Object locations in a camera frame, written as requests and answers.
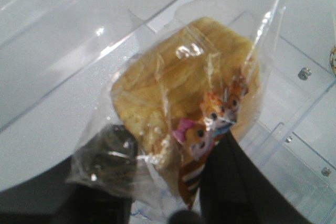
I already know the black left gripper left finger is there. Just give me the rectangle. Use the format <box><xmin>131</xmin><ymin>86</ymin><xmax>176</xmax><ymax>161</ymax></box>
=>
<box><xmin>67</xmin><ymin>124</ymin><xmax>138</xmax><ymax>223</ymax></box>

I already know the clear acrylic display shelf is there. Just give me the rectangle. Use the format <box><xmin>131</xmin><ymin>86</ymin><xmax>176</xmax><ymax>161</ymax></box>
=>
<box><xmin>1</xmin><ymin>0</ymin><xmax>335</xmax><ymax>223</ymax></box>

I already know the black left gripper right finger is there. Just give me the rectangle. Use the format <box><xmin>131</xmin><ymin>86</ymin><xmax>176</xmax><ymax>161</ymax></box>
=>
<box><xmin>199</xmin><ymin>132</ymin><xmax>309</xmax><ymax>223</ymax></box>

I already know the bread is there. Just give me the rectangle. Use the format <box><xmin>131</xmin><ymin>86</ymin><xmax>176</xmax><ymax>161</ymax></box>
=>
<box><xmin>73</xmin><ymin>0</ymin><xmax>284</xmax><ymax>209</ymax></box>

